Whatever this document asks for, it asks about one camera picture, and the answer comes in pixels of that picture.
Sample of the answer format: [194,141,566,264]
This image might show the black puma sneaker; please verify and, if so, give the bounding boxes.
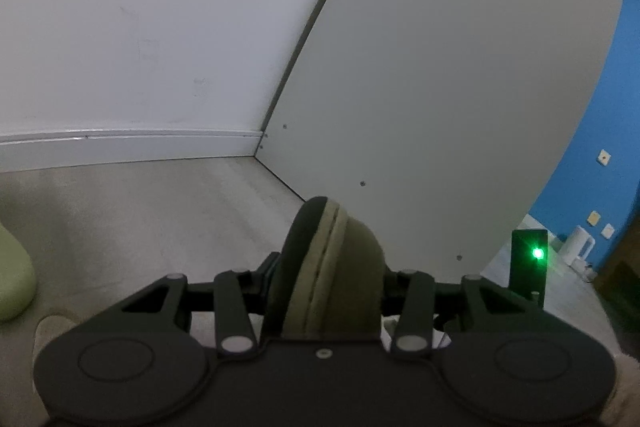
[32,311,80,362]

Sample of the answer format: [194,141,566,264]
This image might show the white cabinet panel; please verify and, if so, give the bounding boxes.
[257,0,622,282]

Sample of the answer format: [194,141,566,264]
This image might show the white appliance by blue wall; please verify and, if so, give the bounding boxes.
[561,227,596,265]

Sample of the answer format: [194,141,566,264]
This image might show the wall outlet plates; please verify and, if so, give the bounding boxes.
[597,150,611,166]

